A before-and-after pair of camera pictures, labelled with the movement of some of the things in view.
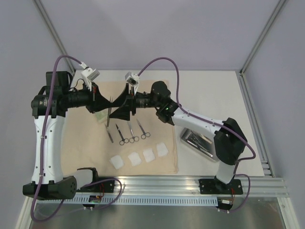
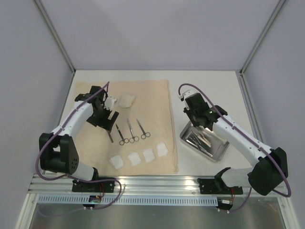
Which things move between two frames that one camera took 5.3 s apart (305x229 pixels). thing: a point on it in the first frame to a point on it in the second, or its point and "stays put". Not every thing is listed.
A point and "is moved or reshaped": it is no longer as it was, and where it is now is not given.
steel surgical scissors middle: [134, 138] stays put
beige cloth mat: [144, 144] stays put
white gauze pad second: [135, 158] stays put
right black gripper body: [132, 102] to [198, 119]
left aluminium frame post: [42, 11] stays put
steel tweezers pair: [200, 147] is moved or reshaped
